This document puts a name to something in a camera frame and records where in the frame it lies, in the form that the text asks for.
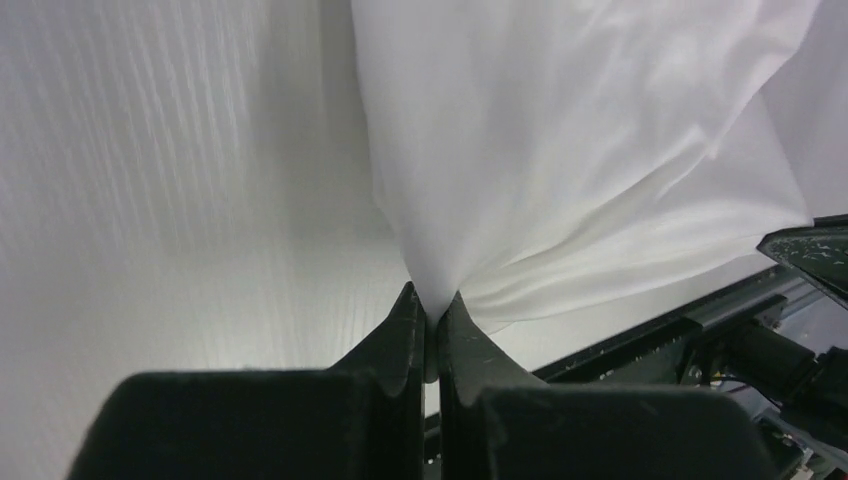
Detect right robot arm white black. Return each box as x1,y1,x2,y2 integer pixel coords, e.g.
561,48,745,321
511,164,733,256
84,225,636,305
727,214,847,451

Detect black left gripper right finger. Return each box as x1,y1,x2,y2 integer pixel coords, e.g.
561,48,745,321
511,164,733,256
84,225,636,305
437,297,777,479

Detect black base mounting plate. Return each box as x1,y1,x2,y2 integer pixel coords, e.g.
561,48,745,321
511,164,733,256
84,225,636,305
533,267,818,386

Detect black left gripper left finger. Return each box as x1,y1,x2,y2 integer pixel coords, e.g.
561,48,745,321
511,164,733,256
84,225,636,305
68,284,426,479

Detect white t shirt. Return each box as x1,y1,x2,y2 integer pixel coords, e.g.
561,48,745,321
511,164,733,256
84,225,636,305
349,0,848,336

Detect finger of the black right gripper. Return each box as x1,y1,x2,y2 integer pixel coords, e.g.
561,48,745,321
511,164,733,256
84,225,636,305
757,214,847,309

